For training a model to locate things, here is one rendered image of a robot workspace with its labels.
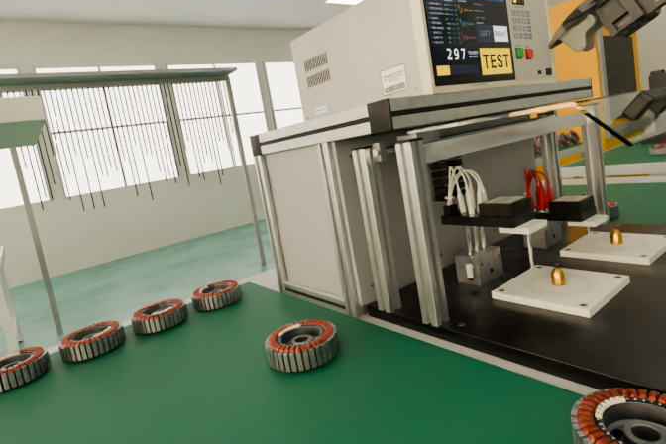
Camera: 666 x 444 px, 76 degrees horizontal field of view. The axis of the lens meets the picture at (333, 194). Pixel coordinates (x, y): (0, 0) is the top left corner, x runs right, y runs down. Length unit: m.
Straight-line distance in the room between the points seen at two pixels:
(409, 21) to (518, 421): 0.59
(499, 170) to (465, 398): 0.67
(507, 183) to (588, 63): 3.36
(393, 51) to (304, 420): 0.59
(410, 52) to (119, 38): 6.62
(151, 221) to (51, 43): 2.72
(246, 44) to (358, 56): 7.09
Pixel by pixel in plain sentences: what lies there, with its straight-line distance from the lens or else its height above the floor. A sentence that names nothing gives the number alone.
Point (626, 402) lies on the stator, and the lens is 0.52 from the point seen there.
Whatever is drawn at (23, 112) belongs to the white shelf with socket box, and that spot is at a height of 1.18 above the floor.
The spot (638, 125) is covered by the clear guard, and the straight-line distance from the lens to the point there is 0.65.
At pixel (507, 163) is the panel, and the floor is 0.95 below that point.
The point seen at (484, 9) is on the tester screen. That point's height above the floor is 1.26.
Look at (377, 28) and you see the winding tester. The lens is 0.83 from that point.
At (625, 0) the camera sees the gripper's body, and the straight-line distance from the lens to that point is 0.88.
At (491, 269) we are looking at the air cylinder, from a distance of 0.85.
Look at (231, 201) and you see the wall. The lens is 7.34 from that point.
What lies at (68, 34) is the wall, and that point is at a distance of 7.13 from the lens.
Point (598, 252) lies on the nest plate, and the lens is 0.95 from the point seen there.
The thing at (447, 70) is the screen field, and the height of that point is 1.15.
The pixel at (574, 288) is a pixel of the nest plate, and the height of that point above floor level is 0.78.
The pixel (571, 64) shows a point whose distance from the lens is 4.50.
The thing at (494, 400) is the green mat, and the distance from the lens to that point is 0.56.
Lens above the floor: 1.06
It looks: 6 degrees down
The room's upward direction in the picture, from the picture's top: 10 degrees counter-clockwise
